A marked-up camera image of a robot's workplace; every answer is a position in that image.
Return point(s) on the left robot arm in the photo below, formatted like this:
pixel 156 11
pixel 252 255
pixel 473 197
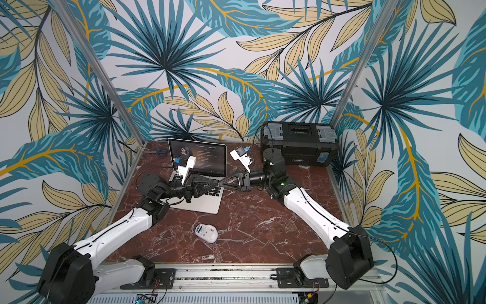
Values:
pixel 75 273

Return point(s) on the aluminium frame post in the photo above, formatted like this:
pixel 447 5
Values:
pixel 68 18
pixel 375 34

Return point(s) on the right aluminium frame post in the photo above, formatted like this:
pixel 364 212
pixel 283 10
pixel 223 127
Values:
pixel 375 34

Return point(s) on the black plastic toolbox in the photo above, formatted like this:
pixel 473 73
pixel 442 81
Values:
pixel 303 144

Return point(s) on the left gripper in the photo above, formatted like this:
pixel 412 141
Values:
pixel 200 180

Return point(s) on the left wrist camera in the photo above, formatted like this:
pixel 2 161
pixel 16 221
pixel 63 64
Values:
pixel 185 164

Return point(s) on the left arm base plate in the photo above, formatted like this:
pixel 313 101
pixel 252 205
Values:
pixel 154 279

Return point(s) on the white wireless mouse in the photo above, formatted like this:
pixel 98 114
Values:
pixel 207 233

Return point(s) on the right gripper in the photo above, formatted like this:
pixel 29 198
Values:
pixel 244 180

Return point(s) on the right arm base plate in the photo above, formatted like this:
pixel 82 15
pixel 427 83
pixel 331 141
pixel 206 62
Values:
pixel 290 277

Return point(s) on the aluminium front rail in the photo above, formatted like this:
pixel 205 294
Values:
pixel 239 283

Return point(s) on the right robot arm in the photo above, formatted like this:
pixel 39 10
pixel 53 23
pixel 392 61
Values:
pixel 349 255

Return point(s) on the silver laptop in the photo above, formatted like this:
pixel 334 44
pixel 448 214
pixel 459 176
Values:
pixel 211 162

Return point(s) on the left aluminium frame post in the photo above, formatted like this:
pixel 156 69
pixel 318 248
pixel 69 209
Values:
pixel 68 18

